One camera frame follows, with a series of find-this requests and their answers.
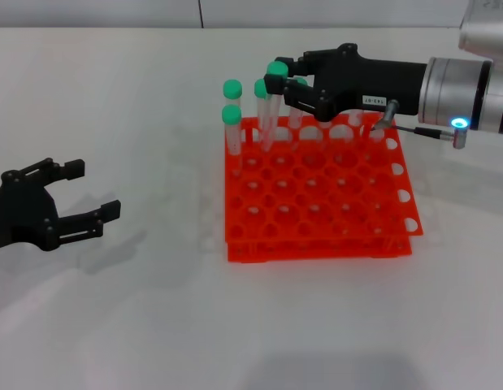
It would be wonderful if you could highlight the right arm cable with connector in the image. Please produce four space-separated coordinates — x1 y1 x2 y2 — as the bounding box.
371 99 470 150

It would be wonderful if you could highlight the orange test tube rack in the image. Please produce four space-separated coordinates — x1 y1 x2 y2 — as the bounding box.
224 112 423 263

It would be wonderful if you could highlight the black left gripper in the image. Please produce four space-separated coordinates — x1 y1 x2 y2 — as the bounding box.
0 158 122 252

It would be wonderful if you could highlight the right wrist camera housing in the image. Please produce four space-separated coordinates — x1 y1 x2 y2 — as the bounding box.
457 0 503 54

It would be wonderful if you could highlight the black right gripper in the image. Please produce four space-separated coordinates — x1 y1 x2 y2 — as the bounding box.
263 42 429 122

